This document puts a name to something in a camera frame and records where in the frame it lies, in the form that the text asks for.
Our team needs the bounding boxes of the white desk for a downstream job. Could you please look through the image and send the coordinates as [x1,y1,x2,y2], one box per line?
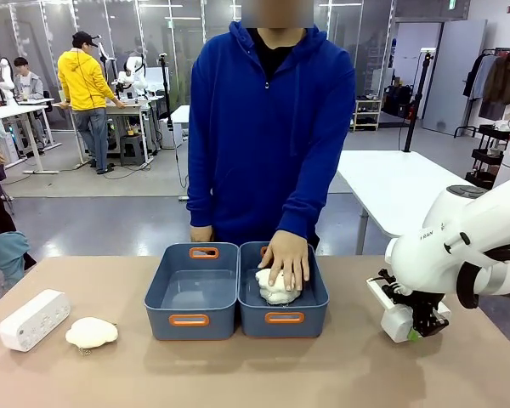
[0,104,63,176]

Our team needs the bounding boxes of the black bags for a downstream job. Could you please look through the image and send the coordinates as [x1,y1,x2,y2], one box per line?
[383,83,417,119]

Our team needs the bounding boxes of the black utility cart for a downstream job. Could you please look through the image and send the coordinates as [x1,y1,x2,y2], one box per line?
[465,122,510,190]

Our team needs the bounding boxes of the wooden top desk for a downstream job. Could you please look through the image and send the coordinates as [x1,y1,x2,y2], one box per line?
[52,98,155,170]

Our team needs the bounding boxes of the person in yellow hoodie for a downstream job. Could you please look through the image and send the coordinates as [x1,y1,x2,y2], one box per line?
[57,31,128,176]

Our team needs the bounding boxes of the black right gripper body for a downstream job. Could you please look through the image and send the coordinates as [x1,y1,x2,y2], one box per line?
[401,292,452,339]

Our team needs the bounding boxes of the thin black camera tripod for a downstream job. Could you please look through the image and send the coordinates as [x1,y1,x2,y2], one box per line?
[157,52,176,129]

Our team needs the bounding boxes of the person's right forearm blue sleeve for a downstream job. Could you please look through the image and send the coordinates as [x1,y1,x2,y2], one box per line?
[185,135,217,230]

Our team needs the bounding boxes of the grey step stool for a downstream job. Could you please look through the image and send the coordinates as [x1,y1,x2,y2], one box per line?
[119,134,148,167]

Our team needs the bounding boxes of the black tripod stand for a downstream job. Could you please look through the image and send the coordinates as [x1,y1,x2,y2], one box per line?
[402,49,435,154]

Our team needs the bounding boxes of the clothes rack with garments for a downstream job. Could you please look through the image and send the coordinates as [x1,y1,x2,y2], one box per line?
[453,47,510,139]

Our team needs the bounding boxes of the person's left hand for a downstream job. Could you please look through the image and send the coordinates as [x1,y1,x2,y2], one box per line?
[258,230,311,292]

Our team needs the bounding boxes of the white plush toy with chain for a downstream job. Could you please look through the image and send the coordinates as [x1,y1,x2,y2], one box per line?
[65,316,121,356]

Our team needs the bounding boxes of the low shoe shelf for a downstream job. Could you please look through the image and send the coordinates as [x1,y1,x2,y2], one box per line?
[350,98,384,133]

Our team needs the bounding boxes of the seated person in grey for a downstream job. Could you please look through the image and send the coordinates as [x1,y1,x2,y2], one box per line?
[13,56,46,101]

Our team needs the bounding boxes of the blue basket orange handles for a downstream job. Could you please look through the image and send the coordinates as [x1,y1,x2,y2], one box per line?
[237,241,331,339]
[144,241,241,342]

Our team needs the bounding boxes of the white digital clock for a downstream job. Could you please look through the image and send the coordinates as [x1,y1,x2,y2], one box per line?
[0,288,72,353]

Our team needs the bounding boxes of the person's left forearm blue sleeve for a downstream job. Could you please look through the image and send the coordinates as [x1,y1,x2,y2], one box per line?
[275,135,358,248]

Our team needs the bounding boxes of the person in blue hoodie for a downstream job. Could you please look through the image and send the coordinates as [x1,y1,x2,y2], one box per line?
[185,19,358,256]

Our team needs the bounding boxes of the white side table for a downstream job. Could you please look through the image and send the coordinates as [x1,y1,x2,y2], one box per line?
[335,149,490,256]

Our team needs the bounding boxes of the person's right hand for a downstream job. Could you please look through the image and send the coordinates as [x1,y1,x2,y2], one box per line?
[189,225,215,244]

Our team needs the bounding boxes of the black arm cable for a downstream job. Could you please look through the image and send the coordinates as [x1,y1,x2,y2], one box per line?
[456,241,510,310]

